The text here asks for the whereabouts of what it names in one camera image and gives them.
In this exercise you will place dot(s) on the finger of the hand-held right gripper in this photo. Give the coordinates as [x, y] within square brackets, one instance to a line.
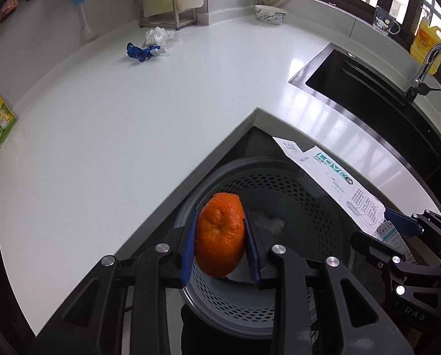
[372, 247]
[401, 222]

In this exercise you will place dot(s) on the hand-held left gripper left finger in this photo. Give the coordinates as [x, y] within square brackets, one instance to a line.
[188, 251]

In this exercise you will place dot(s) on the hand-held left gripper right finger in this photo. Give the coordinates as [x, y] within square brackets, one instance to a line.
[253, 251]

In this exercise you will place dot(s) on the orange fruit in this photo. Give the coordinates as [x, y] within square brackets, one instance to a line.
[220, 236]

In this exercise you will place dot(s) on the grey perforated waste bin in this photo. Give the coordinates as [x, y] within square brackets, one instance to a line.
[302, 207]

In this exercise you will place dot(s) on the white printed paper packet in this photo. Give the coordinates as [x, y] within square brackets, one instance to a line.
[335, 177]

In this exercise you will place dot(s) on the dark pant leg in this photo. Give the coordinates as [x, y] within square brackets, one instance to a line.
[192, 332]

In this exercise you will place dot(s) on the black kitchen sink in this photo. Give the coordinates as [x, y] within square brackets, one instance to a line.
[372, 96]

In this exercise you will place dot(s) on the chrome faucet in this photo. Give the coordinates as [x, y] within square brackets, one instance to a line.
[427, 59]

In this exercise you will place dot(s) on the yellow oil bottle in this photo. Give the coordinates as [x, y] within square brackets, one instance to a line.
[426, 44]

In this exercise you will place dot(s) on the clear glass mug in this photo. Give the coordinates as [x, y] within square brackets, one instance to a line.
[385, 20]

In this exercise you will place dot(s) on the blue crumpled wrapper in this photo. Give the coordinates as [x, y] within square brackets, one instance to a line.
[142, 52]

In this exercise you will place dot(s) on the white crumpled plastic bag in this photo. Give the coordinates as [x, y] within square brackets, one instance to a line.
[157, 36]

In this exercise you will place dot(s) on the white patterned bowl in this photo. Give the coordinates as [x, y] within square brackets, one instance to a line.
[270, 14]

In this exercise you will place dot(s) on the metal board rack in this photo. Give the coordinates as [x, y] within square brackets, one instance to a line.
[176, 3]

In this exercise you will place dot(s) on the pink sponge cloth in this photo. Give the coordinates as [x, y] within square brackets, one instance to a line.
[10, 5]

